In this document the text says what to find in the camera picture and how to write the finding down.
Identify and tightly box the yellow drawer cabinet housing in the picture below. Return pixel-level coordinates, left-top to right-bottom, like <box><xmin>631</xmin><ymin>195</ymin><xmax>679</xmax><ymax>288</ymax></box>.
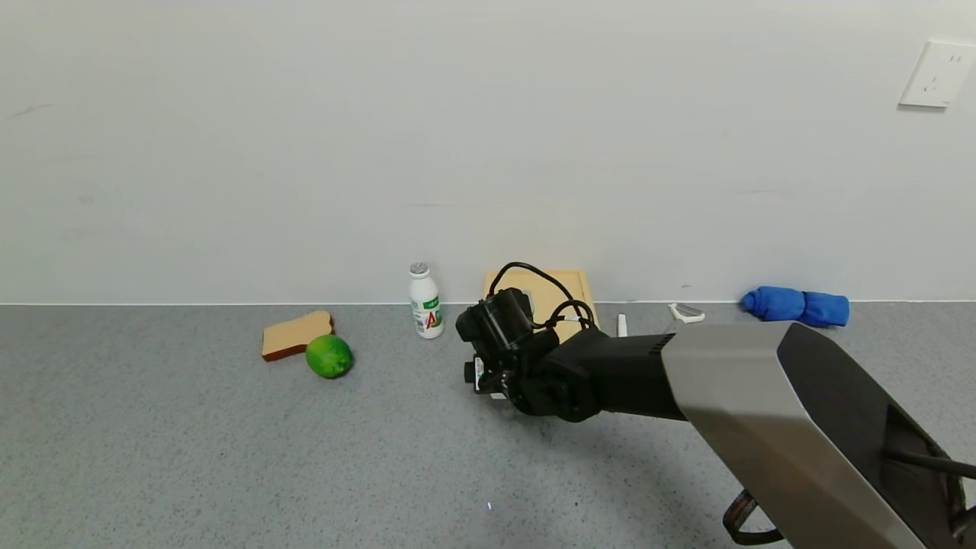
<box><xmin>483</xmin><ymin>269</ymin><xmax>599</xmax><ymax>344</ymax></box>

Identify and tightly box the white drink bottle green label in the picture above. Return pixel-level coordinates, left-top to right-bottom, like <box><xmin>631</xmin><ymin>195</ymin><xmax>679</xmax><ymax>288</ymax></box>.
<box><xmin>409</xmin><ymin>262</ymin><xmax>445</xmax><ymax>340</ymax></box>

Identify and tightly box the green lime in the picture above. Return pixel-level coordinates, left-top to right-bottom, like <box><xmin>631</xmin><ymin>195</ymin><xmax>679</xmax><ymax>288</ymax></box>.
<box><xmin>305</xmin><ymin>334</ymin><xmax>355</xmax><ymax>380</ymax></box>

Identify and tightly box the brown toast slice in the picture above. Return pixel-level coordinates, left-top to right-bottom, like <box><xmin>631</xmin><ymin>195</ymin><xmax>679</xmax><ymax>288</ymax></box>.
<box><xmin>262</xmin><ymin>310</ymin><xmax>336</xmax><ymax>363</ymax></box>

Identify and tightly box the rolled blue cloth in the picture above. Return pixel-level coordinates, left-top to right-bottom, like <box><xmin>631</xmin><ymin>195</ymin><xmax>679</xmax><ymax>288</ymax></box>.
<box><xmin>740</xmin><ymin>286</ymin><xmax>851</xmax><ymax>328</ymax></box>

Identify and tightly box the black looped wrist cable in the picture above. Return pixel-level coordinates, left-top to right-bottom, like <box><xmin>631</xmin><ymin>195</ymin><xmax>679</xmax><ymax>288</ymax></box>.
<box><xmin>488</xmin><ymin>262</ymin><xmax>597</xmax><ymax>330</ymax></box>

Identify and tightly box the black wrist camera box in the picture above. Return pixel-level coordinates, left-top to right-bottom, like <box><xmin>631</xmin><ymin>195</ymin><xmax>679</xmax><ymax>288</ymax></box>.
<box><xmin>464</xmin><ymin>355</ymin><xmax>506</xmax><ymax>397</ymax></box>

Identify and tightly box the dark flat arm cable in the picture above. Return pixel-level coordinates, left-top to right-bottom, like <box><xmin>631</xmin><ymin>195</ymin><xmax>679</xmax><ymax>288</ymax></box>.
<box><xmin>723</xmin><ymin>488</ymin><xmax>786</xmax><ymax>547</ymax></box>

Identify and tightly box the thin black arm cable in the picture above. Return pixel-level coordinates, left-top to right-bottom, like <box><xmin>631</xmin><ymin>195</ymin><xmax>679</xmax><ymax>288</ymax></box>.
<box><xmin>884</xmin><ymin>448</ymin><xmax>976</xmax><ymax>535</ymax></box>

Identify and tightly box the white wall socket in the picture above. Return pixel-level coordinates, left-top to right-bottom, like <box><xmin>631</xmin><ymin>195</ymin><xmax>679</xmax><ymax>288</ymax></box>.
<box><xmin>898</xmin><ymin>41</ymin><xmax>976</xmax><ymax>109</ymax></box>

